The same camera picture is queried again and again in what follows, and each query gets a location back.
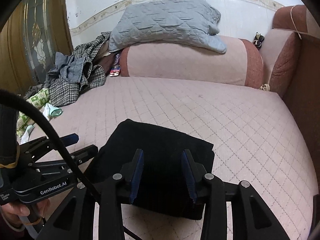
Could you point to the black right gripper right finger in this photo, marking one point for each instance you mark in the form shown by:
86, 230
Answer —
251, 216

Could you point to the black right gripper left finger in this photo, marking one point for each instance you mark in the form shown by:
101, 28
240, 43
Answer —
74, 218

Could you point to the black pants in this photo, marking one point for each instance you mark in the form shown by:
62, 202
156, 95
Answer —
162, 188

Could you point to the left hand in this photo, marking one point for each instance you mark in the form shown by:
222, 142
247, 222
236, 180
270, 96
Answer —
11, 213

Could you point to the white green-trimmed sock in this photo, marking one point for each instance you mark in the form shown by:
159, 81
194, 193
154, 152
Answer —
50, 111

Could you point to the houndstooth checked coat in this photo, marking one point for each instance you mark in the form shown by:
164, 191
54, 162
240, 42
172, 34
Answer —
62, 93

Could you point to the blue denim garment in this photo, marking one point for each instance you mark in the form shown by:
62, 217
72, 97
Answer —
66, 67

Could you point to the red blue snack packet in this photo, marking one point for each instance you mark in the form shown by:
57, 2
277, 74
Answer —
115, 69

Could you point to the wooden glass door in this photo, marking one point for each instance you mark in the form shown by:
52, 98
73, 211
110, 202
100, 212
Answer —
33, 34

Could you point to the pink bolster pillow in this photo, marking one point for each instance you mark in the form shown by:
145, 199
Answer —
240, 65

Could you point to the pink armrest cushion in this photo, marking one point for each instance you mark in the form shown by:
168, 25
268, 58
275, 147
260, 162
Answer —
281, 47

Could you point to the black small item on ledge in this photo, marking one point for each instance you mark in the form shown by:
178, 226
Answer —
258, 40

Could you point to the grey quilted blanket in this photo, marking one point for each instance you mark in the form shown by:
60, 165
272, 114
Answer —
189, 22

